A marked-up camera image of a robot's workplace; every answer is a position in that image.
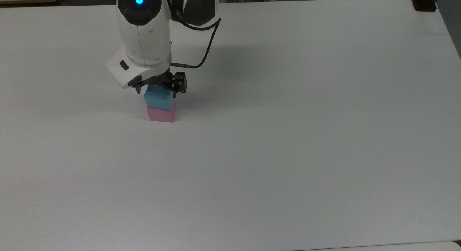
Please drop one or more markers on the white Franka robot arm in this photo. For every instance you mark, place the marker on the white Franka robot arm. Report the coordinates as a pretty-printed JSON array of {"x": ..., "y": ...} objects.
[{"x": 147, "y": 38}]

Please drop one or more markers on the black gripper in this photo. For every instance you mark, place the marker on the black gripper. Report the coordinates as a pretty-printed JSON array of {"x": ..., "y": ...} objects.
[{"x": 158, "y": 78}]

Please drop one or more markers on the pink cube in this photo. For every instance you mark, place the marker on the pink cube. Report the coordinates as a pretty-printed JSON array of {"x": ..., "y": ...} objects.
[{"x": 161, "y": 115}]

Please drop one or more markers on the blue cube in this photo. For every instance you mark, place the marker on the blue cube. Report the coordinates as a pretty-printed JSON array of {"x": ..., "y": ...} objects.
[{"x": 157, "y": 98}]

